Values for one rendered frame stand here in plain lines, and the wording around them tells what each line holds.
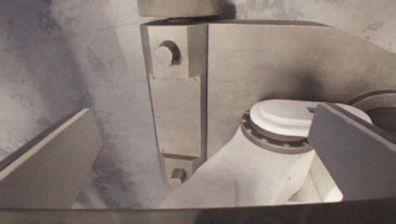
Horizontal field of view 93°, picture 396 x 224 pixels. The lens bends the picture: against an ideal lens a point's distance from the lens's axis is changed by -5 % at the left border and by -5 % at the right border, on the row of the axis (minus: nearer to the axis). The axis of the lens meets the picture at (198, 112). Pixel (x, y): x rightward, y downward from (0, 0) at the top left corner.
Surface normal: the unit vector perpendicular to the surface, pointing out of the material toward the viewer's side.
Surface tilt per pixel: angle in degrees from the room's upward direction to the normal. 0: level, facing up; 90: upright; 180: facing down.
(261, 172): 90
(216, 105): 0
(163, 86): 0
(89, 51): 0
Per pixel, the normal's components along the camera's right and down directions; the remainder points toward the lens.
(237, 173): -0.01, -0.87
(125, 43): -0.18, 0.49
